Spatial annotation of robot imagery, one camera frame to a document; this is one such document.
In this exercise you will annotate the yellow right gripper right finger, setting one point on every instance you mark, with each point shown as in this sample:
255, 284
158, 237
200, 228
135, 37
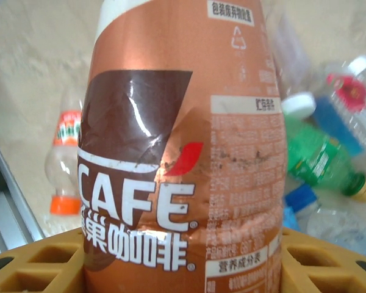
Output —
329, 268

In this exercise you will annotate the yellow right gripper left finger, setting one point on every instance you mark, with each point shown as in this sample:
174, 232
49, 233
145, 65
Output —
33, 268

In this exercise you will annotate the clear bottle faint dark label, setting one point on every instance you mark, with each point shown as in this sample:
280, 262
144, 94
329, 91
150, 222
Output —
302, 195

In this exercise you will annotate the green plastic bottle yellow cap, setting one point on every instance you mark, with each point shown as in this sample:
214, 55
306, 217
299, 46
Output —
317, 155

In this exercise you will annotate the orange-label bottle orange cap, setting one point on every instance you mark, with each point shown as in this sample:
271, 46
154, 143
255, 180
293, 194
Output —
67, 131

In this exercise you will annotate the small red-label bottle white cap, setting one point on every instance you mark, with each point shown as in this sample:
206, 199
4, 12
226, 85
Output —
350, 88

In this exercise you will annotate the brown coffee drink bottle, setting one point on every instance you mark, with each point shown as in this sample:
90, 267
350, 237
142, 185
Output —
170, 122

